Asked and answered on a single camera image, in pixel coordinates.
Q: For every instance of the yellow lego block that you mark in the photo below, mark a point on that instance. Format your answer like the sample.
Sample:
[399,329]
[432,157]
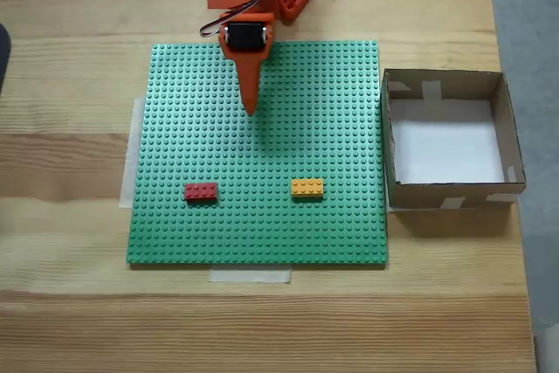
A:
[308,188]

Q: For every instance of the green lego baseplate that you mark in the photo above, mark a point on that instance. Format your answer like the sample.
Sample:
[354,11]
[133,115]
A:
[196,128]

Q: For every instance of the red lego block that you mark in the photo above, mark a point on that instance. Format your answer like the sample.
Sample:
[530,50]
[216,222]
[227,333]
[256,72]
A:
[201,192]

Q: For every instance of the open cardboard box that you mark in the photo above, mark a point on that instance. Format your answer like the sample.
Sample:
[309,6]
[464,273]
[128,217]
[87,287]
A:
[445,150]

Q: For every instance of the wide translucent tape strip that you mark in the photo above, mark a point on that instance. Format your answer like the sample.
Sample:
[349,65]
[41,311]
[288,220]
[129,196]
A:
[131,150]

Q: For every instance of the narrow translucent tape strip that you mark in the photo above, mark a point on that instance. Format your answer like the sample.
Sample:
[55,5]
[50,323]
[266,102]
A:
[249,275]

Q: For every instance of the black rounded object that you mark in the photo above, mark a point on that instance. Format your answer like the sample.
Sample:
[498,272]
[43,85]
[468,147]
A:
[4,58]

